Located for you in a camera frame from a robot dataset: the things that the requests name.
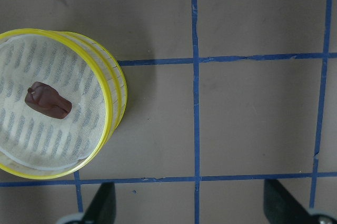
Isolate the yellow steamer basket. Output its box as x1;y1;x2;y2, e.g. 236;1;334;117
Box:
1;28;127;180

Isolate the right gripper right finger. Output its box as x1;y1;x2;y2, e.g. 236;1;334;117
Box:
263;179;316;224

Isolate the brown bun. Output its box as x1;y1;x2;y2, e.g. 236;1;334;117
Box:
25;82;72;119

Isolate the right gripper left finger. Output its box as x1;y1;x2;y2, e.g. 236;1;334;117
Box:
83;182;116;224

